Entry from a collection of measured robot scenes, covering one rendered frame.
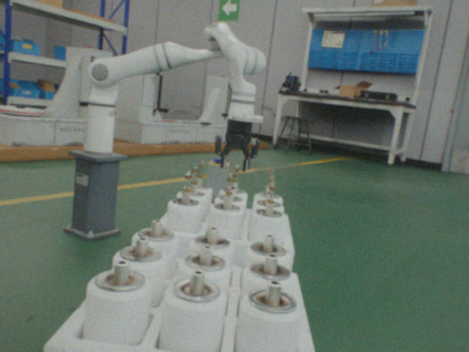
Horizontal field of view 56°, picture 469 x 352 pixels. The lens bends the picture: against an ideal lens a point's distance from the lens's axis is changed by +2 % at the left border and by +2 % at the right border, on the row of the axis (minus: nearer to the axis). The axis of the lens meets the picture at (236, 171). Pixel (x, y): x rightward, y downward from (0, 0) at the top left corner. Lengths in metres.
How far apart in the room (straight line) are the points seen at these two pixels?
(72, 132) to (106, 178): 1.80
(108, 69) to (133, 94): 2.39
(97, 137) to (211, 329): 1.05
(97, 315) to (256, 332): 0.23
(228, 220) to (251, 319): 0.54
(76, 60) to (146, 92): 0.65
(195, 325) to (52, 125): 2.73
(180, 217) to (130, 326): 0.54
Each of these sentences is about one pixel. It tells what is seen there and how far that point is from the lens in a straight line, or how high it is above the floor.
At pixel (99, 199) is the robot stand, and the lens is 1.61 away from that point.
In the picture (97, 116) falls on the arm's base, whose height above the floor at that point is 0.44.
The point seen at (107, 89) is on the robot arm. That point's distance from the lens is 1.65.
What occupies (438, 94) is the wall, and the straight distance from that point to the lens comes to 6.06.
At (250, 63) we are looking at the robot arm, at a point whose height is 0.66.
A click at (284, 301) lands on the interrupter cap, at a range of 0.70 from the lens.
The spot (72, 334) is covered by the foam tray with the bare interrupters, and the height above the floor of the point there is 0.18.
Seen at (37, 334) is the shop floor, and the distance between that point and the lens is 1.10.
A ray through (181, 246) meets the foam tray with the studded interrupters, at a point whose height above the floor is 0.15.
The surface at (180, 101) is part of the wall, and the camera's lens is 7.84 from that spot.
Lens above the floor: 0.55
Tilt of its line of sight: 9 degrees down
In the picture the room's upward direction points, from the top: 7 degrees clockwise
